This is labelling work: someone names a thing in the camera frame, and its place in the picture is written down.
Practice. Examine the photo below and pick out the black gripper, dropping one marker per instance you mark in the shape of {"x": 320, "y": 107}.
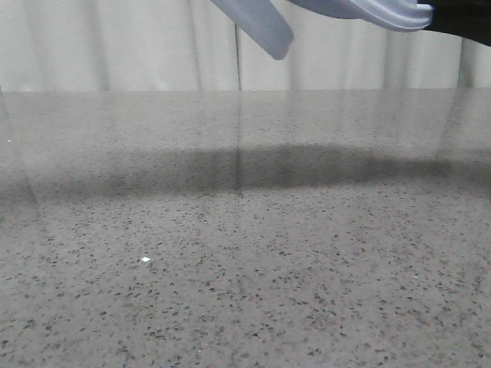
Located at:
{"x": 469, "y": 19}

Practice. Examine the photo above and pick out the light blue slipper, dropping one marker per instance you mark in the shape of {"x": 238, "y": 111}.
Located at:
{"x": 394, "y": 15}
{"x": 262, "y": 22}

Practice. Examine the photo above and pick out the beige background curtain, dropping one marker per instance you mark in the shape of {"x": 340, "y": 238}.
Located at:
{"x": 192, "y": 45}

